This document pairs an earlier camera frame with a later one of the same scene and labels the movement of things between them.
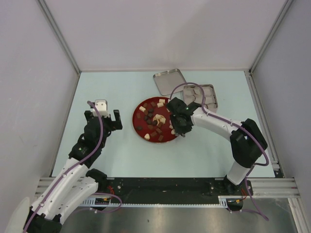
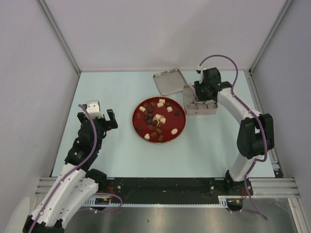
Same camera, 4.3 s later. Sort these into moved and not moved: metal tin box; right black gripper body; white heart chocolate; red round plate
Moved: right black gripper body
Not moved: white heart chocolate; red round plate; metal tin box
